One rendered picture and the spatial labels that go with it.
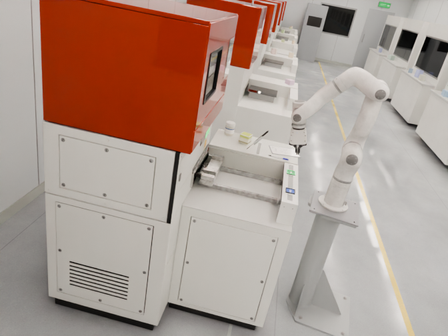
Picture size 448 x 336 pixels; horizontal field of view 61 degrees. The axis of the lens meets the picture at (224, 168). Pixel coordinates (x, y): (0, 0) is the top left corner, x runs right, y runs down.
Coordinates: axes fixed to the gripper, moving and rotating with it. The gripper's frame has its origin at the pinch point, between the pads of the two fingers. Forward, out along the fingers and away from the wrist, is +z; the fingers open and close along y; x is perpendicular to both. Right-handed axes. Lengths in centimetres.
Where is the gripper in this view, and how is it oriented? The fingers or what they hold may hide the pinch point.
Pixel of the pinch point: (297, 151)
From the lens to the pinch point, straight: 241.6
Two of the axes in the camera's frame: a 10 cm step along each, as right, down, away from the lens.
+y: 9.8, 0.4, -1.7
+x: 1.7, -4.0, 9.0
